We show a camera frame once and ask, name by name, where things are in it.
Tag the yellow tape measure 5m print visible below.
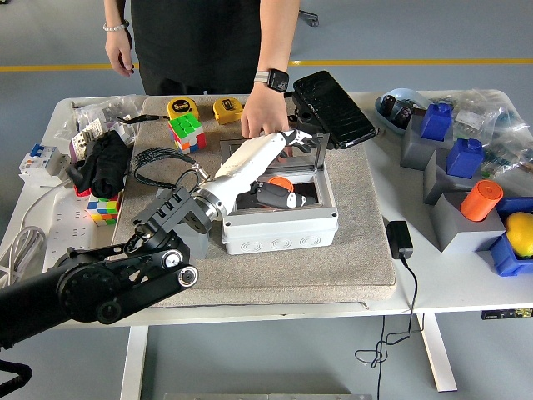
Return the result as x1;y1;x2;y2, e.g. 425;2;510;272
167;96;199;123

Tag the black strap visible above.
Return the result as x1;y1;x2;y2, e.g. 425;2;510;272
115;112;171;125

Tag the person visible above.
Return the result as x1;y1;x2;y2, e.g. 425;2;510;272
131;0;301;97

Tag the small colourful puzzle cube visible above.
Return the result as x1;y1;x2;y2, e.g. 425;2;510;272
86;192;122;228

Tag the light blue bowl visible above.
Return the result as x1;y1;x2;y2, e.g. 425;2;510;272
374;87;434;137

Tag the blue plastic block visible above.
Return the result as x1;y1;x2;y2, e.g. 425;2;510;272
446;137;486;180
419;102;454;142

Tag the white power strip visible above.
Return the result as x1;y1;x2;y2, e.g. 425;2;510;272
42;189;116;268

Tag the yellow lemon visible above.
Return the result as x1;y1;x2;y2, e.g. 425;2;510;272
505;211;533;258

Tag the black table control panel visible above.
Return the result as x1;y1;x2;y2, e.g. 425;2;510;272
481;307;533;321

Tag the blue plastic bin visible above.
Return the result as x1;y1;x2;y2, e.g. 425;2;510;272
476;196;533;278

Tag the black glossy case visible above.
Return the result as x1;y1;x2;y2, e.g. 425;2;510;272
291;69;379;151

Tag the white circuit breaker blue switch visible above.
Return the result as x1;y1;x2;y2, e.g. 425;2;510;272
18;142;72;184

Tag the black power adapter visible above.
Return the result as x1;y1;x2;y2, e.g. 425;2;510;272
386;219;415;260

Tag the purple white packaged device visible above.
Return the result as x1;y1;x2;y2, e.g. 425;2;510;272
68;117;105;163

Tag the orange cylinder battery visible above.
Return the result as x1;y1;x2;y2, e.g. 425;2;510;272
460;179;505;223
267;176;295;193

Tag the white table leg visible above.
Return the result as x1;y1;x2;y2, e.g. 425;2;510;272
418;312;459;393
119;324;150;400

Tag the large colourful puzzle cube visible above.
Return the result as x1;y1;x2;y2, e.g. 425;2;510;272
167;112;207;154

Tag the white power cable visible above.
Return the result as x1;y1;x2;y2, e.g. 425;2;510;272
0;182;77;289

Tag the black capacitor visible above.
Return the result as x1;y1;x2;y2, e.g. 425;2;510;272
395;102;416;128
382;94;403;120

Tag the small white breaker module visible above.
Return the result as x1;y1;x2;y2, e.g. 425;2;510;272
110;121;138;147

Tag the grey-brown mat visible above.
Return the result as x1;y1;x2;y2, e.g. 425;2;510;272
110;94;396;310

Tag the black adapter cord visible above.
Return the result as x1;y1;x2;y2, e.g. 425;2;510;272
354;256;426;400

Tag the clear bag of small parts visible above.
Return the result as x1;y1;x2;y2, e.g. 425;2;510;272
70;94;145;134

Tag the yellow tape measure black label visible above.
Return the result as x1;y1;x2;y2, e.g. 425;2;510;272
212;97;246;126

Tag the clear bag of components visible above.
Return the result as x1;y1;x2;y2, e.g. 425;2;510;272
432;87;526;138
478;124;533;181

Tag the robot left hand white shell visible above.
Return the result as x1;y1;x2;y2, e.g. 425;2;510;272
195;128;320;218

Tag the grey block with round hole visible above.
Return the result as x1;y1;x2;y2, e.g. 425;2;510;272
177;220;211;260

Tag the black cloth bundle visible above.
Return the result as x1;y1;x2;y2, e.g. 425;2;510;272
65;129;133;199

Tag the black smartwatch grey band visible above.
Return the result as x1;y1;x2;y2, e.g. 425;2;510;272
253;68;291;93

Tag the person's right hand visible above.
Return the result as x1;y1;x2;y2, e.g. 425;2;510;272
104;27;137;78

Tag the grey holder block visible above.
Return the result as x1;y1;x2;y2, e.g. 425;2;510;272
430;192;507;254
422;147;486;205
400;114;455;170

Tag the grey junction box hinged lid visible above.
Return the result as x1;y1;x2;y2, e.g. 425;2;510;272
215;132;339;256

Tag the person's left hand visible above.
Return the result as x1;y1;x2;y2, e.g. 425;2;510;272
240;82;292;139

